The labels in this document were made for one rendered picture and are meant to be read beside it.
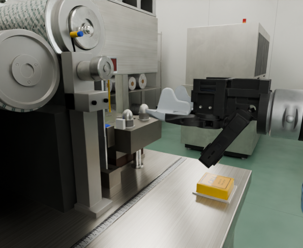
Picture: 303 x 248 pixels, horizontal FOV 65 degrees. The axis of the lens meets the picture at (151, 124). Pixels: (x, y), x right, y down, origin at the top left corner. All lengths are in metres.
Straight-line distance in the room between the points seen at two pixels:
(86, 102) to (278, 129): 0.30
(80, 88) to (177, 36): 4.95
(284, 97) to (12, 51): 0.40
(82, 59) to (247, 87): 0.28
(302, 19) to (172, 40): 2.34
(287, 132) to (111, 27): 0.86
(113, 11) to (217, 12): 4.12
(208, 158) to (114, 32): 0.80
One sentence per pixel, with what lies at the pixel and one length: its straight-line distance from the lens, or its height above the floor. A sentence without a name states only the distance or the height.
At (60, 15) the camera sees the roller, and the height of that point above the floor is 1.26.
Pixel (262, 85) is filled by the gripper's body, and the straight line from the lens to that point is 0.39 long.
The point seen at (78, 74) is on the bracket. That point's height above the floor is 1.17.
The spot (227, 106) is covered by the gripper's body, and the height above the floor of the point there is 1.12.
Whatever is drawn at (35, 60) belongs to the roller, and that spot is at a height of 1.19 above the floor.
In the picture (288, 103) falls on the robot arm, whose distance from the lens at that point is 0.38.
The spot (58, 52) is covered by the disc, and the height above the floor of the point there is 1.20.
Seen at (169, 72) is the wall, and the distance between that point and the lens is 5.39.
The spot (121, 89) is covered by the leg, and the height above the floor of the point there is 1.05.
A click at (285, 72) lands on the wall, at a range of 4.85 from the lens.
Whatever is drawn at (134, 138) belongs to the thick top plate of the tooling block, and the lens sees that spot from 0.59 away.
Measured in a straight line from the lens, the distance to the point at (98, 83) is 0.55.
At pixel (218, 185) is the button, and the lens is 0.56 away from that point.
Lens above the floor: 1.18
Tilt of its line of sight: 14 degrees down
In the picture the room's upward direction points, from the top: straight up
